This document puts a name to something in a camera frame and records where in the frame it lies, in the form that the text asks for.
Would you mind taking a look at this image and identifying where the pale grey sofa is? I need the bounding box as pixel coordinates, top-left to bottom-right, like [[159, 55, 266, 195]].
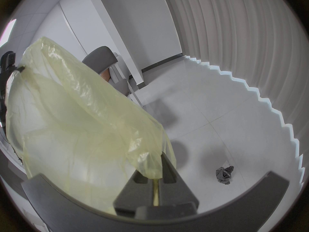
[[106, 52, 128, 84]]

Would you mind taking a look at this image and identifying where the black plastic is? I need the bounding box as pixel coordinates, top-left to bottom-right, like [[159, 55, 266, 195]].
[[215, 166, 235, 185]]

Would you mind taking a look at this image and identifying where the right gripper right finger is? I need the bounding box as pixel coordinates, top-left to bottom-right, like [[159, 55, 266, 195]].
[[158, 152, 200, 214]]

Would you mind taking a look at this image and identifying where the yellow plastic bag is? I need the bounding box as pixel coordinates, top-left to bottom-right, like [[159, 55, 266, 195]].
[[5, 36, 178, 216]]

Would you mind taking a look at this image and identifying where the white curtain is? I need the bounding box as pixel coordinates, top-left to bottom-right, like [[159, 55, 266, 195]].
[[159, 0, 309, 185]]

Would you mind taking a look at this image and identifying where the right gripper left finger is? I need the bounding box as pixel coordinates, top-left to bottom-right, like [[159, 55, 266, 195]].
[[113, 169, 156, 216]]

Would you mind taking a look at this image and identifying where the grey and white chair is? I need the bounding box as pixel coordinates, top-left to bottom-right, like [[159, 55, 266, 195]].
[[82, 46, 143, 107]]

